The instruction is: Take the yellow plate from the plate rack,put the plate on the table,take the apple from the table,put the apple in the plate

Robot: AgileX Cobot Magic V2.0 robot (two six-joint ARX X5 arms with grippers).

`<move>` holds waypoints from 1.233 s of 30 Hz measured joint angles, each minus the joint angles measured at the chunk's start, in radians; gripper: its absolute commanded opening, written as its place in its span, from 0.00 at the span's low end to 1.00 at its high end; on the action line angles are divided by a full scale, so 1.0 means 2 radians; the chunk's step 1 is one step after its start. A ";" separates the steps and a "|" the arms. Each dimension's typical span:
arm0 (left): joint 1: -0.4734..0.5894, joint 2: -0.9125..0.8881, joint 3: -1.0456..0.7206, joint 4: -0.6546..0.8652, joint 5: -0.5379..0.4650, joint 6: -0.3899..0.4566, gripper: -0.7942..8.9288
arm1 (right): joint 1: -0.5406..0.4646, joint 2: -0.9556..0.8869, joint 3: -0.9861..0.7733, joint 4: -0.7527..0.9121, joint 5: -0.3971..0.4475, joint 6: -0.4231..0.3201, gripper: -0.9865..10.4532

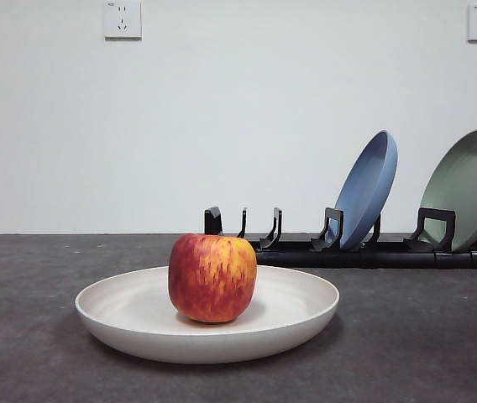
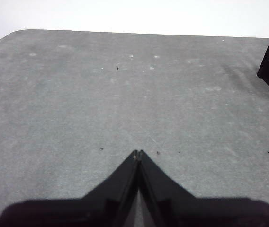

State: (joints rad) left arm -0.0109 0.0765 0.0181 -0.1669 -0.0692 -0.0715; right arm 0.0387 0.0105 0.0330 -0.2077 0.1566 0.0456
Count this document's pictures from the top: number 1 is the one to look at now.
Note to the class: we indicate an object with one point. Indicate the red yellow apple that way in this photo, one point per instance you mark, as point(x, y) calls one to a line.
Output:
point(211, 281)

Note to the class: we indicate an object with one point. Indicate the pale yellow cream plate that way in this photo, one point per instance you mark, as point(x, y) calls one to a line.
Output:
point(129, 310)

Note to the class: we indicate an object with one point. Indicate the blue plate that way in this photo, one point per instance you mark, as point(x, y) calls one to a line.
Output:
point(368, 189)

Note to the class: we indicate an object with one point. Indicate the black plate rack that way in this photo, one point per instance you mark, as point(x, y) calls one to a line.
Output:
point(389, 258)

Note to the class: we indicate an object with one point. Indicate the green plate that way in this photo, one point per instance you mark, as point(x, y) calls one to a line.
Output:
point(465, 189)

